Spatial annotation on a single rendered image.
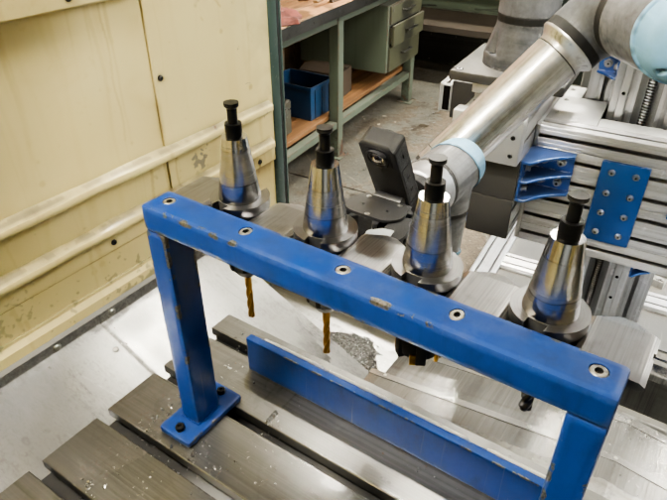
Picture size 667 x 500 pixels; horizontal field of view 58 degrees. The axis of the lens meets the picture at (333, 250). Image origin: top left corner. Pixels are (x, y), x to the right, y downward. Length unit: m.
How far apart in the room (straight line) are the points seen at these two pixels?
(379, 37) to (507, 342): 3.43
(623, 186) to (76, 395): 1.05
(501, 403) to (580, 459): 0.63
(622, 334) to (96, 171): 0.78
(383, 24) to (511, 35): 2.56
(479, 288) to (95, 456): 0.53
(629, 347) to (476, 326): 0.12
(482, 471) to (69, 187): 0.70
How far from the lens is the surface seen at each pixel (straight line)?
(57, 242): 1.01
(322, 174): 0.55
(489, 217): 1.30
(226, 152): 0.62
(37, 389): 1.06
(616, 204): 1.33
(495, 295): 0.53
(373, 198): 0.69
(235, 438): 0.82
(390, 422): 0.78
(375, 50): 3.86
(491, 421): 1.08
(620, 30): 0.89
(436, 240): 0.51
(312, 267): 0.53
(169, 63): 1.07
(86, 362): 1.08
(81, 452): 0.86
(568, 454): 0.51
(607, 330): 0.53
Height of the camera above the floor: 1.53
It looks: 34 degrees down
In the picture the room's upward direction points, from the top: straight up
